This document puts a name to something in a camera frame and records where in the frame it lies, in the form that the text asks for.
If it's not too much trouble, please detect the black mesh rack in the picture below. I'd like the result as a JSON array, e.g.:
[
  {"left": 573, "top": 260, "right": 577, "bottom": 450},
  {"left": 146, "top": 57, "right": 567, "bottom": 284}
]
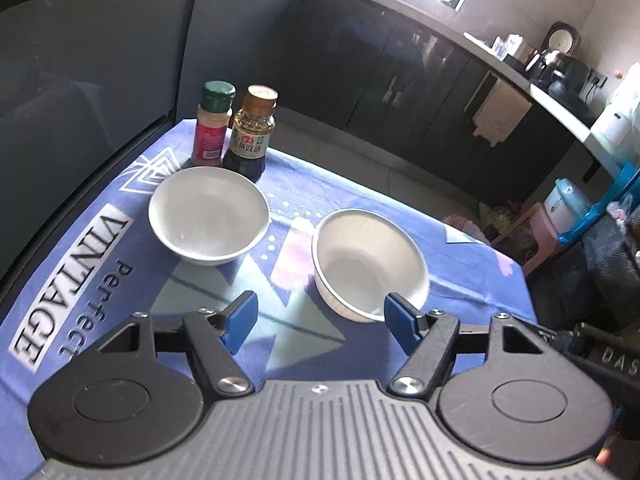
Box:
[{"left": 557, "top": 195, "right": 640, "bottom": 333}]

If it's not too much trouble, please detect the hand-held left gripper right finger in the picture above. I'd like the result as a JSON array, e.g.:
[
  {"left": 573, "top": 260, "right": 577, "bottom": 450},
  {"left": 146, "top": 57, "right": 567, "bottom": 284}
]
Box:
[{"left": 383, "top": 293, "right": 551, "bottom": 397}]

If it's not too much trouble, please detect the steel pot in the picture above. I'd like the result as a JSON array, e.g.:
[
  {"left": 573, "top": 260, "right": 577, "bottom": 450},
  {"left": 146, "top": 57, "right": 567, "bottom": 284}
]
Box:
[{"left": 509, "top": 35, "right": 535, "bottom": 62}]

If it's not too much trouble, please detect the green cap spice bottle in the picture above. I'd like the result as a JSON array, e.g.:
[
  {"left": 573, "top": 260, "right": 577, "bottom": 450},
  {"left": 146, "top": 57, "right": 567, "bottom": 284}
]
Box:
[{"left": 191, "top": 80, "right": 237, "bottom": 167}]

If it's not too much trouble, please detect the blue printed tablecloth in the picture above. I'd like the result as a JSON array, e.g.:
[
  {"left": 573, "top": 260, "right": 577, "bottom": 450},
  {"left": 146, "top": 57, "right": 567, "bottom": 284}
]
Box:
[{"left": 0, "top": 118, "right": 538, "bottom": 468}]

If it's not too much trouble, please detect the smooth white bowl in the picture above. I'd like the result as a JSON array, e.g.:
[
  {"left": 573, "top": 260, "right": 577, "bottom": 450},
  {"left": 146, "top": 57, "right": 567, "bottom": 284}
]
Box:
[{"left": 148, "top": 166, "right": 271, "bottom": 266}]

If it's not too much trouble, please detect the brown cap sauce bottle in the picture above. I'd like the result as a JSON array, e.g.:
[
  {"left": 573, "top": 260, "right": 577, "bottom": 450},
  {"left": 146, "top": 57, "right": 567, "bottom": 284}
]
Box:
[{"left": 222, "top": 84, "right": 279, "bottom": 184}]

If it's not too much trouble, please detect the white hanging towel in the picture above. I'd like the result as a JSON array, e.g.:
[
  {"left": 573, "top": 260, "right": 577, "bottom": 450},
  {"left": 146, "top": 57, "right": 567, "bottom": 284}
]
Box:
[{"left": 471, "top": 72, "right": 533, "bottom": 148}]

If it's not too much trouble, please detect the white covered appliance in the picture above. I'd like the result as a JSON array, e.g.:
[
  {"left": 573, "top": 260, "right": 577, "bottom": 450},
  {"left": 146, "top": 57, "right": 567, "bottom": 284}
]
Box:
[{"left": 591, "top": 61, "right": 640, "bottom": 168}]

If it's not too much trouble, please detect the pink plastic stool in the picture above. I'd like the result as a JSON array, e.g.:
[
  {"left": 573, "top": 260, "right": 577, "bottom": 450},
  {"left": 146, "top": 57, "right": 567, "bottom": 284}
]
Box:
[{"left": 491, "top": 202, "right": 560, "bottom": 277}]

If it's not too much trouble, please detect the ribbed white bowl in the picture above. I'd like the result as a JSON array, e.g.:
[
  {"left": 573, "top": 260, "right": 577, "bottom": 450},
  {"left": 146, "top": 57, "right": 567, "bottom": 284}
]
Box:
[{"left": 311, "top": 208, "right": 431, "bottom": 323}]

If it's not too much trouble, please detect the white kitchen counter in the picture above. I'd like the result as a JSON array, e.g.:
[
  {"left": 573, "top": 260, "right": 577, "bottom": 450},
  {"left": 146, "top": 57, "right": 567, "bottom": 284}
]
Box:
[{"left": 200, "top": 0, "right": 626, "bottom": 181}]

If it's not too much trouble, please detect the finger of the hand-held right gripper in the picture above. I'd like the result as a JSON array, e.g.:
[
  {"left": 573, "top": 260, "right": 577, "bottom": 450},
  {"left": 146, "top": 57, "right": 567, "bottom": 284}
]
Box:
[{"left": 547, "top": 322, "right": 601, "bottom": 358}]

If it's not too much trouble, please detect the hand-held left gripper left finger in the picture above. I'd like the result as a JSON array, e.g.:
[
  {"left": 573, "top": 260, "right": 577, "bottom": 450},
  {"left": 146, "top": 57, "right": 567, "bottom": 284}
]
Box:
[{"left": 92, "top": 289, "right": 260, "bottom": 397}]

